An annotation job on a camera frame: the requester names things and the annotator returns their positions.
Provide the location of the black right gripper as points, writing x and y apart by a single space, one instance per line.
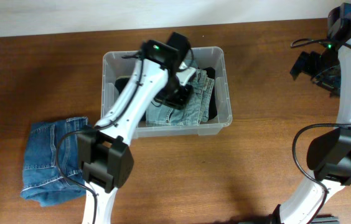
304 64

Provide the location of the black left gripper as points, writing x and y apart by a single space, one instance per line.
179 101

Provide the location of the light blue jeans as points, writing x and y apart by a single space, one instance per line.
195 112

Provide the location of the black garment with tape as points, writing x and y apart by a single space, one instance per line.
212 109
120 84

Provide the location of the dark blue jeans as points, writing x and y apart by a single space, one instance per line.
42 181

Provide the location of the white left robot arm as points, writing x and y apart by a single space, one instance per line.
104 155

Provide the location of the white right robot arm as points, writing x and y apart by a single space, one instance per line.
328 169

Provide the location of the clear plastic storage bin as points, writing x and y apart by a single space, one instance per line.
114 66

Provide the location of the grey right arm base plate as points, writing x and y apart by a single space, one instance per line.
326 220

